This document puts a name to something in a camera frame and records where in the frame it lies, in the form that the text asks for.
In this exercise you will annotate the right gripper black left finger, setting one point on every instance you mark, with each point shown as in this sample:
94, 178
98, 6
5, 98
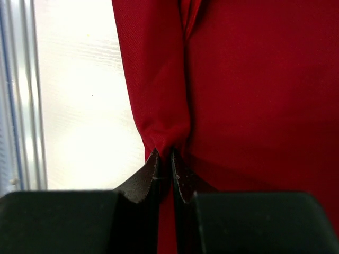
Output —
122, 220

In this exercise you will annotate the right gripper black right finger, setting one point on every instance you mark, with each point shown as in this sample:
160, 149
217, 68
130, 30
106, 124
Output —
209, 221

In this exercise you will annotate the red cloth napkin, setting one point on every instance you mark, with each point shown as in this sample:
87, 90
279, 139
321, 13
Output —
245, 91

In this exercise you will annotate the aluminium front rail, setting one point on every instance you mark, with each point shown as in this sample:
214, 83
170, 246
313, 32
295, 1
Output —
23, 159

